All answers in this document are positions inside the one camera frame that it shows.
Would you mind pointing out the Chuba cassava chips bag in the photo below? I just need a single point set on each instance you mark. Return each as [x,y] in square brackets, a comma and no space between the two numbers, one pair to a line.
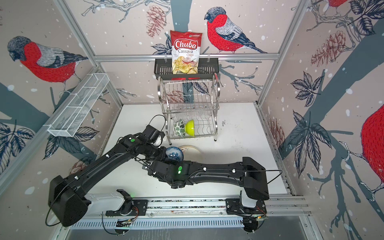
[185,49]

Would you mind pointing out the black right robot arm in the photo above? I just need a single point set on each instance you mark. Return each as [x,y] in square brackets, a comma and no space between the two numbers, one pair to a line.
[247,174]

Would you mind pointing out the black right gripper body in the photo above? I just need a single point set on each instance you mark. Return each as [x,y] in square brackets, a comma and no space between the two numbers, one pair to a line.
[170,164]

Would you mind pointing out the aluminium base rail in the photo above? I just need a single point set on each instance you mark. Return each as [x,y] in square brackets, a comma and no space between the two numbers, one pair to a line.
[193,212]

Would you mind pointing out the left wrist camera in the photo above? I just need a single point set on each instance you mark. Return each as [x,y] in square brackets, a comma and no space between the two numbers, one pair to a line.
[158,142]

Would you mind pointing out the white wire wall basket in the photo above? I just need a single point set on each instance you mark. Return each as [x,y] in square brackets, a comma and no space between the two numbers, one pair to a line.
[81,101]

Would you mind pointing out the lime green bowl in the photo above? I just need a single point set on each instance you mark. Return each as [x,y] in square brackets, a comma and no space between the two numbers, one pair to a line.
[190,128]

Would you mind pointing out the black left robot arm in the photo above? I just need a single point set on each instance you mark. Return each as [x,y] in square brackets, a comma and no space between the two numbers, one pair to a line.
[67,196]

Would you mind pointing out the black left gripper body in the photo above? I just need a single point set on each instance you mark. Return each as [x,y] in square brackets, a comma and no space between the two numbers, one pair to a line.
[158,153]

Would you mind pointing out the white floral plate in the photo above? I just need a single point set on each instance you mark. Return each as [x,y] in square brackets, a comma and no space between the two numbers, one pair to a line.
[188,149]

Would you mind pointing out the green leaf pattern bowl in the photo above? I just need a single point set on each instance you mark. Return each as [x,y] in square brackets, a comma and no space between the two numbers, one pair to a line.
[179,128]

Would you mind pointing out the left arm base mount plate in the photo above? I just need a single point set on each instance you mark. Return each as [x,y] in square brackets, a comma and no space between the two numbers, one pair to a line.
[133,208]

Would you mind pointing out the silver two-tier dish rack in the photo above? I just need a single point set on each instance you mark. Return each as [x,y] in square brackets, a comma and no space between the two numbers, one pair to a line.
[196,100]

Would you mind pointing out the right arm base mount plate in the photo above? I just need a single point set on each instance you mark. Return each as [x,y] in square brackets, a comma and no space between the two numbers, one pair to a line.
[235,207]

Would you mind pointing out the black wall basket shelf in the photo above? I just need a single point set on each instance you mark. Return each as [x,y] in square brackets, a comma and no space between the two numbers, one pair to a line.
[207,69]

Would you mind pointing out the blue floral white bowl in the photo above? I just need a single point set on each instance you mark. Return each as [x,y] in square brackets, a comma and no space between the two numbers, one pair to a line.
[175,154]

